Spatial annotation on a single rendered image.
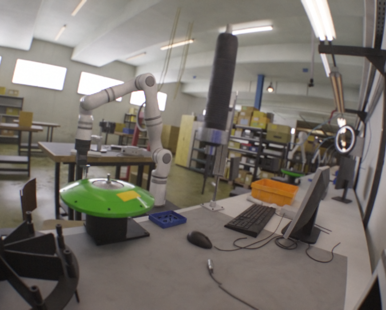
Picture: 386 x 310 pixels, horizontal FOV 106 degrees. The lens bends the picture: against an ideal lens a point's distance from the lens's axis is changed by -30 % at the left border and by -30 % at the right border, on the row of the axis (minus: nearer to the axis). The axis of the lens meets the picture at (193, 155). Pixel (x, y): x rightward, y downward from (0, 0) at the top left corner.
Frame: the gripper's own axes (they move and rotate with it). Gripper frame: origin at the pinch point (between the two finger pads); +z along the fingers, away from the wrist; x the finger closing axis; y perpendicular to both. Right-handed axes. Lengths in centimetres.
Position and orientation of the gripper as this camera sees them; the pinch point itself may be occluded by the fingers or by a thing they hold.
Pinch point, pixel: (85, 176)
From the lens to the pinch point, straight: 103.9
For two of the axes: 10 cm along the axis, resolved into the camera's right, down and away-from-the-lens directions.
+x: 6.4, 1.8, -7.4
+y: -7.5, -0.6, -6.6
